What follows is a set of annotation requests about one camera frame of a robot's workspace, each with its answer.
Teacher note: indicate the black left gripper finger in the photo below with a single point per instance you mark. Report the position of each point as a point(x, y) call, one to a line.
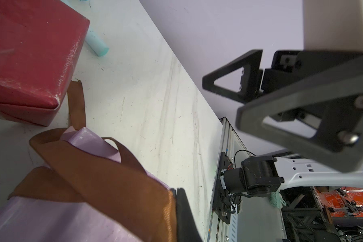
point(186, 227)

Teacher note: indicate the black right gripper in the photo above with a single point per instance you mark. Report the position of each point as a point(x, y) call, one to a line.
point(305, 78)

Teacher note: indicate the brown satin ribbon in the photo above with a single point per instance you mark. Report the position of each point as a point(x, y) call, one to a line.
point(120, 190)

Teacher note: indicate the small purple gift box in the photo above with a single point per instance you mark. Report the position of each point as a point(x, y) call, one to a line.
point(35, 220)

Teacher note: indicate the red gift box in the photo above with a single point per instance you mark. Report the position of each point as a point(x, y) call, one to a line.
point(40, 44)

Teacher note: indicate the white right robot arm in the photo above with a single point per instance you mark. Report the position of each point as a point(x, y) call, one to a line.
point(241, 80)

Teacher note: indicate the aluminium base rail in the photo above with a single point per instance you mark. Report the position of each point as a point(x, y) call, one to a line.
point(240, 175)

